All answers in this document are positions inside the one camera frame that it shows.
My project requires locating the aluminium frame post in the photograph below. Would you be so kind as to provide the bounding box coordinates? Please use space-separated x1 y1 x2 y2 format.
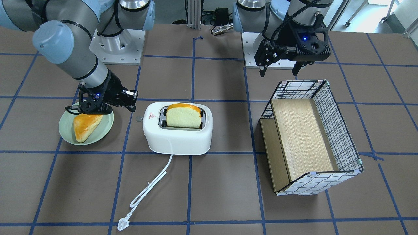
186 0 202 31

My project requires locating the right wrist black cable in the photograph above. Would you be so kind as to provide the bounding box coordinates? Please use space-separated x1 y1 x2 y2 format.
64 104 85 115

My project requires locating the triangular orange bread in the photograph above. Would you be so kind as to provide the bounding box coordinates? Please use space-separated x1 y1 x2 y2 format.
73 114 103 143

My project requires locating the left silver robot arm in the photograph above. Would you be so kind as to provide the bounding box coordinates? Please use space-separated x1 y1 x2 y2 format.
233 0 333 77

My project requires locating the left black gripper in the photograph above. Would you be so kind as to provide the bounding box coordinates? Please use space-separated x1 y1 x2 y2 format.
254 19 331 77

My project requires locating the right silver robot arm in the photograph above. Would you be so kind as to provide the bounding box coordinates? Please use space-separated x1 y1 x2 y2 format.
0 0 155 115

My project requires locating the white toaster power cord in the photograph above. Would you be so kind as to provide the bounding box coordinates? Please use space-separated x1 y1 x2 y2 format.
117 153 173 231

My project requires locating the checkered fabric wood box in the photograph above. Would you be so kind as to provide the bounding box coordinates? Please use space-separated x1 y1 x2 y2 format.
259 80 364 196

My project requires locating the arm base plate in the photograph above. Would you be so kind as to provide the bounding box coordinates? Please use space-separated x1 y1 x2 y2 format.
89 29 146 65
241 32 306 70

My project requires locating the white toaster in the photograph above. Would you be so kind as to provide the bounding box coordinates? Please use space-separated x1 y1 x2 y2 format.
142 102 213 156

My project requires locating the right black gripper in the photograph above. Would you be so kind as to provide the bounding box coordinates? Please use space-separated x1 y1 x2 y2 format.
77 70 138 115

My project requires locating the black power adapter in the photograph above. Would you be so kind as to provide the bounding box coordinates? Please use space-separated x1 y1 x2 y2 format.
214 7 229 26

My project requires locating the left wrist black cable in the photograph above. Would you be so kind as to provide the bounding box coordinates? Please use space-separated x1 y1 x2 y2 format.
270 0 319 49

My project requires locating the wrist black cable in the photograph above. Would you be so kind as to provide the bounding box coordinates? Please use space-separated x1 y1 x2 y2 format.
64 104 85 115
270 0 319 49

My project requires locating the toast slice in toaster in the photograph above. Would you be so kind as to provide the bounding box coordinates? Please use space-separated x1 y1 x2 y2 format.
166 103 202 128

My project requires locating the green plate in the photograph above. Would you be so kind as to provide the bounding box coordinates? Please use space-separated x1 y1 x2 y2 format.
58 111 114 145

